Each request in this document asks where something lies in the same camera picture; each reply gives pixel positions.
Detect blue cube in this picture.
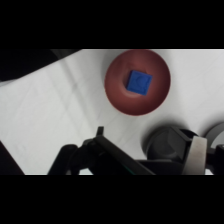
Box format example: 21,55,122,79
125,69,154,96

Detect grey bowl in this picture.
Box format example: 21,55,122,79
203,121,224,148

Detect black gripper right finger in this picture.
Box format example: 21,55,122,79
136,135,224,176

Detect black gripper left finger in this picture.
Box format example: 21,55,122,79
48,125,156,176

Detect pink bowl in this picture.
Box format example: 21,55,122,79
103,49,172,117

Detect black bowl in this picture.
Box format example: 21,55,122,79
142,124,200,165

